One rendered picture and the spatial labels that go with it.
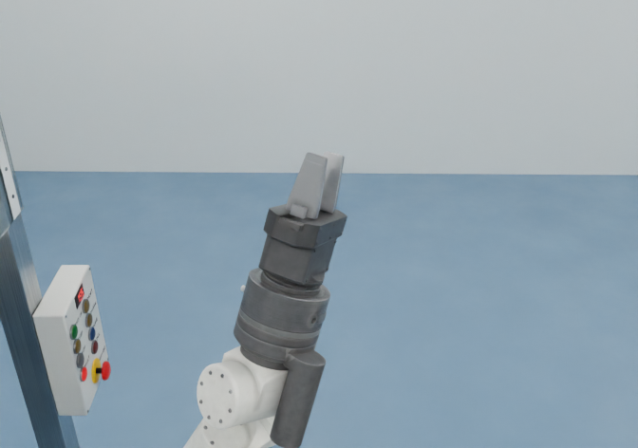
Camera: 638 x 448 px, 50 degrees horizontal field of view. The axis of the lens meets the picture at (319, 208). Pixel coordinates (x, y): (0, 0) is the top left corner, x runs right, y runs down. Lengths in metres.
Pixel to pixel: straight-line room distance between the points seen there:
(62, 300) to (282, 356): 0.77
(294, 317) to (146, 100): 3.52
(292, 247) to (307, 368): 0.12
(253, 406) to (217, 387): 0.04
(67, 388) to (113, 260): 2.07
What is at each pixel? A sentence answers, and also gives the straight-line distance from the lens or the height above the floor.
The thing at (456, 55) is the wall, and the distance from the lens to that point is 3.98.
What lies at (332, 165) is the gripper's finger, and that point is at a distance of 0.70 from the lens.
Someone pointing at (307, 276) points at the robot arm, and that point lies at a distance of 0.67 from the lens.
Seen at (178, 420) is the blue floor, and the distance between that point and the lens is 2.62.
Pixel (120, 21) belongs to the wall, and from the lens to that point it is 4.03.
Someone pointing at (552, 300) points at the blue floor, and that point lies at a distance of 3.27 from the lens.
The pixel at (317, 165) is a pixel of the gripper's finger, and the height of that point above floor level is 1.60.
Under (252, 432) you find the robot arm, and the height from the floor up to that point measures 1.28.
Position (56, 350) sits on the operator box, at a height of 1.00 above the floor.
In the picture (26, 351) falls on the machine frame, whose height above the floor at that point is 1.00.
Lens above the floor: 1.88
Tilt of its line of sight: 30 degrees down
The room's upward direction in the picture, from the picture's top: straight up
